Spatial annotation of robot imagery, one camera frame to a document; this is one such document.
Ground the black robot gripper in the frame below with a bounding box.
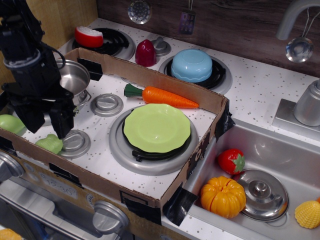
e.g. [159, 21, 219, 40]
[1, 48, 75, 139]

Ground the light green toy broccoli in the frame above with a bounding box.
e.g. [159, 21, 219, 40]
[35, 133, 63, 154]

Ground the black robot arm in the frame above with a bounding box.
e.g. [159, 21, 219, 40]
[0, 0, 75, 139]

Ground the stainless steel pot lid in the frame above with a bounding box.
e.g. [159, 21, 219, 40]
[232, 169, 289, 222]

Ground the silver stove knob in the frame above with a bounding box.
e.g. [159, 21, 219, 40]
[90, 93, 124, 118]
[58, 130, 91, 159]
[151, 36, 171, 57]

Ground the light green toy vegetable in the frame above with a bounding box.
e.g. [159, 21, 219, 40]
[0, 114, 27, 136]

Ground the brown cardboard fence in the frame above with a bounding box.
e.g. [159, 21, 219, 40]
[0, 48, 232, 223]

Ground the silver oven knob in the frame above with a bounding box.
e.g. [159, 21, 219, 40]
[0, 151, 25, 182]
[92, 200, 130, 235]

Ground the red and white toy food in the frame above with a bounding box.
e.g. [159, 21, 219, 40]
[74, 26, 104, 48]

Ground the black front right burner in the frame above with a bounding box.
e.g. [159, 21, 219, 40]
[122, 114, 192, 162]

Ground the black burner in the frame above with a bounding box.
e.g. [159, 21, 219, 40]
[122, 114, 192, 162]
[161, 57, 226, 89]
[71, 28, 130, 56]

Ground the black rear left burner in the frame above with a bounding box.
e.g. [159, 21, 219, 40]
[71, 28, 130, 56]

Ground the light green plastic plate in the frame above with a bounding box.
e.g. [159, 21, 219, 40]
[123, 103, 191, 154]

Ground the orange toy carrot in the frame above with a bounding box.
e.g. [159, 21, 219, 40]
[124, 83, 199, 109]

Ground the dark red toy vegetable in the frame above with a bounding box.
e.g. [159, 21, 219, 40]
[135, 39, 157, 67]

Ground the hanging metal skimmer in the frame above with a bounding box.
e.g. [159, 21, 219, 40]
[127, 0, 152, 25]

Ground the light blue plastic bowl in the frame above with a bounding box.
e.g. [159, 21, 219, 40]
[170, 49, 213, 83]

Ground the hanging purple spatula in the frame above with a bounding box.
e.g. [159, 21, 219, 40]
[178, 0, 196, 35]

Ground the black rear right burner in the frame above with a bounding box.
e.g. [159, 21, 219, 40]
[161, 57, 226, 89]

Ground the red toy strawberry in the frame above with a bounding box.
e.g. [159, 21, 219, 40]
[217, 148, 245, 175]

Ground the orange toy pumpkin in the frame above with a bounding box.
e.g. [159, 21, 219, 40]
[200, 176, 247, 219]

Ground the metal sink basin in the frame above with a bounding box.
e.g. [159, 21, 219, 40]
[185, 120, 320, 240]

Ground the silver toy faucet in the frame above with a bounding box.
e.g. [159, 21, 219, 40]
[272, 0, 320, 141]

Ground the hanging metal ladle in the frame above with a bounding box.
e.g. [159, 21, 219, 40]
[285, 8, 315, 63]

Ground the yellow toy corn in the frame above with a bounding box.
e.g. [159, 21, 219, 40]
[294, 200, 320, 229]

